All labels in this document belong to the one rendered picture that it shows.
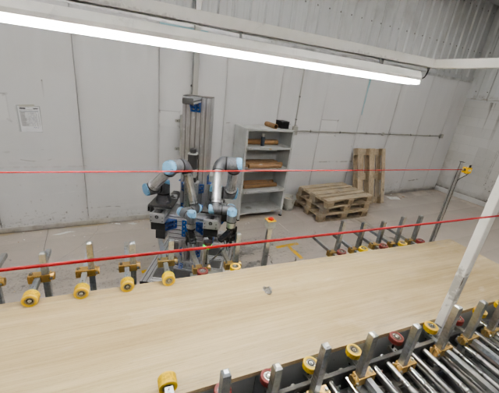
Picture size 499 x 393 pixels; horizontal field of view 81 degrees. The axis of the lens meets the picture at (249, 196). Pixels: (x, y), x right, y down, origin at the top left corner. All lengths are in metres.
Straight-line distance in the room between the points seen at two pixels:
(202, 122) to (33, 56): 2.33
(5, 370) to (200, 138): 2.04
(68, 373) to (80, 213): 3.36
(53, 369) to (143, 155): 3.36
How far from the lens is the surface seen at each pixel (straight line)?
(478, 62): 2.19
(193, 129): 2.82
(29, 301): 2.10
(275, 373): 1.41
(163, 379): 1.52
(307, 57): 1.69
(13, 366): 1.84
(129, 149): 4.57
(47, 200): 4.79
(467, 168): 3.55
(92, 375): 1.69
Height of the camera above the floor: 2.19
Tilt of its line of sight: 21 degrees down
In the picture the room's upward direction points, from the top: 7 degrees clockwise
